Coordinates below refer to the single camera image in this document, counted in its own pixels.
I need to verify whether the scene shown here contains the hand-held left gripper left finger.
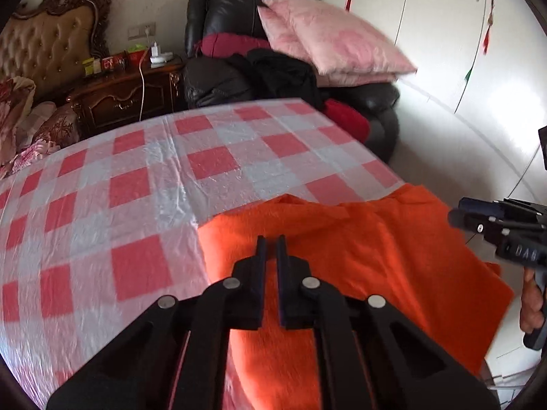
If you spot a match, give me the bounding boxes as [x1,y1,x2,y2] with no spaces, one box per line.
[46,236,268,410]

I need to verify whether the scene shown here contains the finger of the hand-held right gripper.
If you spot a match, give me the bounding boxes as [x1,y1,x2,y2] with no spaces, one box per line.
[458,197,547,223]
[447,208,512,244]

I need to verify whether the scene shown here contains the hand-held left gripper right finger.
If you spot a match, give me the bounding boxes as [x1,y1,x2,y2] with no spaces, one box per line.
[276,235,501,410]

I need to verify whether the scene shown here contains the orange towel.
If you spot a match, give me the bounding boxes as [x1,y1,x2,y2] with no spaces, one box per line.
[197,183,516,410]

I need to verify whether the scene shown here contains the person's right hand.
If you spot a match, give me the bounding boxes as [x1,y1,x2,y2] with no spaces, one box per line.
[519,269,544,334]

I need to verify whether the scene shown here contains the red white checked tablecloth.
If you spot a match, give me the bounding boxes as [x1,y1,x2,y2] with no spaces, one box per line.
[0,98,406,410]

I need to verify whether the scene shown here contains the red cushion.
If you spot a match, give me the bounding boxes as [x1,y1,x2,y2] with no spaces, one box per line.
[322,98,372,144]

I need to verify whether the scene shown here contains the pale pink pillow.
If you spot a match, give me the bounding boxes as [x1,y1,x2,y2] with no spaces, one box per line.
[315,72,399,88]

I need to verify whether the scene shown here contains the white wardrobe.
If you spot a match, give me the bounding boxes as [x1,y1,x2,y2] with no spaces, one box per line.
[310,0,547,189]

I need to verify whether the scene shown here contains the black clothes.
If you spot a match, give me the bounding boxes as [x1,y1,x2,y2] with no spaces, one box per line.
[228,48,325,112]

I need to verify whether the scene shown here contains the large pink floral pillow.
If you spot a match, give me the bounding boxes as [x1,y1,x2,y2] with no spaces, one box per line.
[257,0,418,76]

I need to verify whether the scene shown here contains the carved wooden nightstand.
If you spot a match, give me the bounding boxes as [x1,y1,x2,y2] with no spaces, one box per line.
[66,60,187,137]

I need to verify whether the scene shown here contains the maroon cushion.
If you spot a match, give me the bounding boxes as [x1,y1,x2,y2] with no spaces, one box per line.
[194,33,272,59]

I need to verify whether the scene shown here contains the white charger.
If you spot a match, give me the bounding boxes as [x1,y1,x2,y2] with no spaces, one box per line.
[149,40,174,69]

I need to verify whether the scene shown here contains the red tissue box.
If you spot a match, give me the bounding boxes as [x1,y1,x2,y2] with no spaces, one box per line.
[127,45,150,67]

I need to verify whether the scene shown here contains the red small box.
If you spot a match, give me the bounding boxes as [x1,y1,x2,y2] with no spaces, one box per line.
[102,53,129,71]

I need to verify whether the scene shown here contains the black leather armchair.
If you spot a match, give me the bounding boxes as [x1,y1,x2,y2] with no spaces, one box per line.
[185,0,401,164]

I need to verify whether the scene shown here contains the floral bedding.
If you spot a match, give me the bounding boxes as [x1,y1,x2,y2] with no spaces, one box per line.
[0,76,82,180]

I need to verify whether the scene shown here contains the tufted carved headboard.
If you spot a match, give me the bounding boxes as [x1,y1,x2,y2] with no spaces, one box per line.
[0,0,112,107]

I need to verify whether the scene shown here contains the white charging cable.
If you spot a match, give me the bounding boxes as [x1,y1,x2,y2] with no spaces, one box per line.
[138,30,151,123]

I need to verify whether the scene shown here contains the white wall socket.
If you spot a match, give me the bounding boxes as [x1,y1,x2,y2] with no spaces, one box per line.
[128,22,157,42]

